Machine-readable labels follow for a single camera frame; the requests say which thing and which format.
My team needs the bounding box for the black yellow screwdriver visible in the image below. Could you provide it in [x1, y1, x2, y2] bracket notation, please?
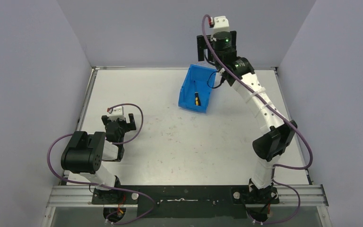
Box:
[193, 80, 201, 106]

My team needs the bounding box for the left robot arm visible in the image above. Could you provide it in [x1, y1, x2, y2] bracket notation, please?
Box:
[61, 113, 137, 204]

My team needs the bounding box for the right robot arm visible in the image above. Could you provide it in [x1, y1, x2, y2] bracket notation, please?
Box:
[197, 31, 297, 204]

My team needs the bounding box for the blue plastic bin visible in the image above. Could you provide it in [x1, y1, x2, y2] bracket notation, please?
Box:
[178, 64, 217, 113]

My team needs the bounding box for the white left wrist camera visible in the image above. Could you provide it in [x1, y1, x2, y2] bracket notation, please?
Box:
[107, 106, 125, 122]

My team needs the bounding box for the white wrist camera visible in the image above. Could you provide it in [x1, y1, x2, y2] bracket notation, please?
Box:
[209, 16, 230, 33]
[107, 106, 125, 122]

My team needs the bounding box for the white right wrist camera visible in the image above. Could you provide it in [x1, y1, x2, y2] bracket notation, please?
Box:
[209, 16, 230, 33]

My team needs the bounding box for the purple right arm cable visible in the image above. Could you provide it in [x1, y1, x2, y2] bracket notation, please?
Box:
[201, 14, 314, 226]

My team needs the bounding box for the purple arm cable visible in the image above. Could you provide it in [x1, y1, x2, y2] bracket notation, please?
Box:
[46, 103, 156, 226]
[201, 14, 314, 226]

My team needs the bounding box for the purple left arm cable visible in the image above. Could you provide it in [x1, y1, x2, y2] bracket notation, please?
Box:
[46, 103, 156, 226]

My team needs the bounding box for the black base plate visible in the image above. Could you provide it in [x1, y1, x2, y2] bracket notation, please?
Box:
[104, 185, 279, 221]

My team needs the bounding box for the aluminium front rail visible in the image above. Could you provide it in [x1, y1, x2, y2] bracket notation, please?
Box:
[47, 185, 328, 208]

